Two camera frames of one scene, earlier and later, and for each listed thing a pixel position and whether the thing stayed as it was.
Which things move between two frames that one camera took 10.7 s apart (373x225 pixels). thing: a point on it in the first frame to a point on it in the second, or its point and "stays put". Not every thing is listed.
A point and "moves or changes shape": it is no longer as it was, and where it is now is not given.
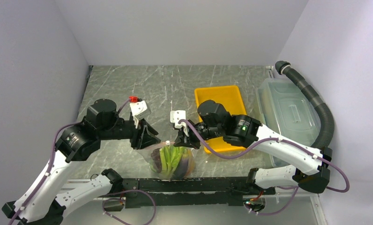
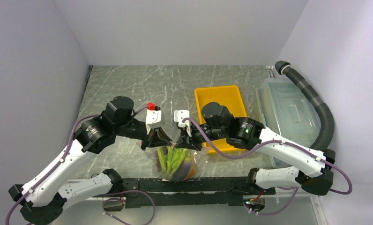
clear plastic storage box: x=288 y=113 stays put
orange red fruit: x=191 y=167 to x=193 y=172
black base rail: x=189 y=192 stays put
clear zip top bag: x=168 y=161 moves or changes shape
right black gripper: x=183 y=139 stays put
